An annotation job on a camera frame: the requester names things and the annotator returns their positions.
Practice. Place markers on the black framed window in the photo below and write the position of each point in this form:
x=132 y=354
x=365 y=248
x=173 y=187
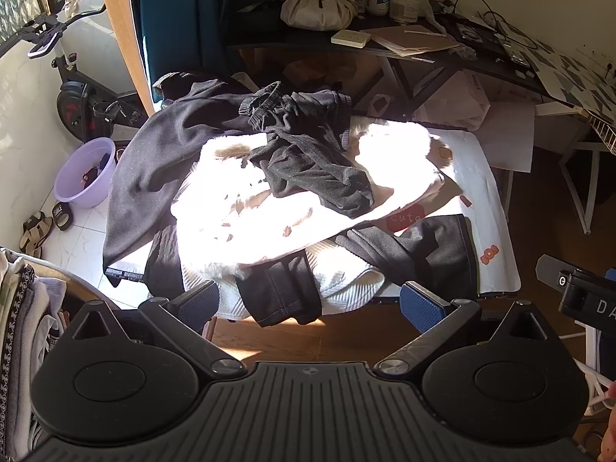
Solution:
x=29 y=5

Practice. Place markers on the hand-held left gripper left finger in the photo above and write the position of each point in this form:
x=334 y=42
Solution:
x=199 y=298

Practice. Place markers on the pink plastic bag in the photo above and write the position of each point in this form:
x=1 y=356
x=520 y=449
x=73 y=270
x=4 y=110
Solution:
x=462 y=101

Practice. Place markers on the large dark grey garment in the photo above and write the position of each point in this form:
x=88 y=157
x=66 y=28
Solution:
x=144 y=163

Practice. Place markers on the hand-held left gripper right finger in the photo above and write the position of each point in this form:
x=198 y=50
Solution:
x=423 y=305

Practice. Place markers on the stack of folded clothes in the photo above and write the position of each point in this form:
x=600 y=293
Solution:
x=24 y=327

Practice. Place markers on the brown envelope and papers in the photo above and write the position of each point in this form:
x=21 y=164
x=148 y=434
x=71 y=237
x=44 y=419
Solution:
x=414 y=38

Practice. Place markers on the white metal frame stand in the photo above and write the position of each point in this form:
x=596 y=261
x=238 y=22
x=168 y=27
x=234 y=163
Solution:
x=580 y=178

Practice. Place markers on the black exercise bike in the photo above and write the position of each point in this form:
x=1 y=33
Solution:
x=72 y=106

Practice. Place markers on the black slipper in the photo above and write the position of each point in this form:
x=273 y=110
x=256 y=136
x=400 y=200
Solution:
x=61 y=216

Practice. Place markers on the red and dark laundry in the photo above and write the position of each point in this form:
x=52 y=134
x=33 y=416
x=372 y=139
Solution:
x=94 y=173

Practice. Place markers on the white plastic jar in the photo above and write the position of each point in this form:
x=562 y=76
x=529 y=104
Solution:
x=409 y=5

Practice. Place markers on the purple plastic basin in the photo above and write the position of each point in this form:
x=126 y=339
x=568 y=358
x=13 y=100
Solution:
x=72 y=190

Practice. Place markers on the white fluffy jacket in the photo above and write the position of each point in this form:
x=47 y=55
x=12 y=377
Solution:
x=269 y=231

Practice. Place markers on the teal curtain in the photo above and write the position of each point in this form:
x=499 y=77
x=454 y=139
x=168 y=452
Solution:
x=183 y=14

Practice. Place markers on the white covered folding table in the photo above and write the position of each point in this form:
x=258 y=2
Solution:
x=481 y=192

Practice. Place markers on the white flat box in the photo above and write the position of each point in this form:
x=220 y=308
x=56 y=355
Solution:
x=350 y=38

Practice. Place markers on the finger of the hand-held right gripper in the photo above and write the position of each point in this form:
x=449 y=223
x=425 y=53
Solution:
x=553 y=272

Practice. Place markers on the dark grey crumpled pants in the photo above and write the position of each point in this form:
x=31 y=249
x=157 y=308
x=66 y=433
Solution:
x=308 y=163

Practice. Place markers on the white ribbed garment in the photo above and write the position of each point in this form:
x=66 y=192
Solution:
x=346 y=288

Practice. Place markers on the brown sandal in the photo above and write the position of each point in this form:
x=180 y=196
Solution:
x=38 y=221
x=33 y=241

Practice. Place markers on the geometric patterned bed sheet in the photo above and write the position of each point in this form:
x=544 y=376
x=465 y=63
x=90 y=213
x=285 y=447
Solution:
x=577 y=77

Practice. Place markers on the wooden door frame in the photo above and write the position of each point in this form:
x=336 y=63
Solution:
x=125 y=33

